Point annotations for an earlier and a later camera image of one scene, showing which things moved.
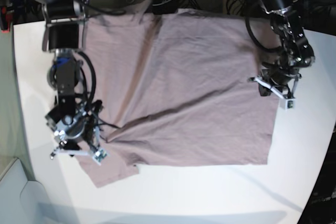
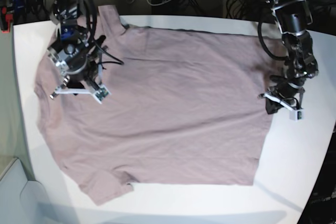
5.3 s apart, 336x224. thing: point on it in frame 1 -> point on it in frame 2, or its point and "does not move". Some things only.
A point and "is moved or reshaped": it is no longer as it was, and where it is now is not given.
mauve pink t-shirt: x=179 y=87 is moved or reshaped
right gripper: x=280 y=80 -> x=282 y=94
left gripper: x=76 y=130 -> x=79 y=65
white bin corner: x=21 y=201 does not move
